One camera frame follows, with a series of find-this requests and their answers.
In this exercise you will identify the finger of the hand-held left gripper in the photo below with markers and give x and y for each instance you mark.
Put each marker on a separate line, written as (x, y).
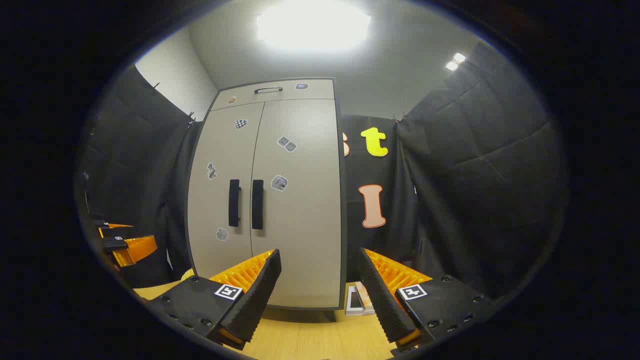
(140, 248)
(117, 232)

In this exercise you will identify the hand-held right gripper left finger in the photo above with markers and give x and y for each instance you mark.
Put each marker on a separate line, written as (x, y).
(260, 295)

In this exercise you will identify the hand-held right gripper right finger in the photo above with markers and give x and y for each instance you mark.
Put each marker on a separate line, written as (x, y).
(382, 300)

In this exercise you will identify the grey cabinet door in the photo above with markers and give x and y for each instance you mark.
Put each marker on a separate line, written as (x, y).
(220, 150)
(305, 225)

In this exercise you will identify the grey double-door shoe cabinet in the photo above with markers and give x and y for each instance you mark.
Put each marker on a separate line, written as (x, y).
(344, 200)

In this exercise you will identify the grey cabinet drawer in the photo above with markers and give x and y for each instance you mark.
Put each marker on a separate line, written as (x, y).
(315, 92)

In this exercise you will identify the white book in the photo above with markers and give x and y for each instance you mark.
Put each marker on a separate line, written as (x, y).
(353, 300)

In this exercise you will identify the yellow plush toy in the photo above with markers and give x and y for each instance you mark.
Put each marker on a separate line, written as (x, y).
(187, 274)

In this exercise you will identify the black backdrop cloth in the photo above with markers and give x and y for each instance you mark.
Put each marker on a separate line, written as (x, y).
(475, 175)

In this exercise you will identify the small ceiling spotlight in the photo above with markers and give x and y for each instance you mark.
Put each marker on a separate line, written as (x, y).
(451, 65)
(459, 57)

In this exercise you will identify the large ceiling light panel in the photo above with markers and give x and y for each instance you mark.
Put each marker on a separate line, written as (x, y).
(312, 25)

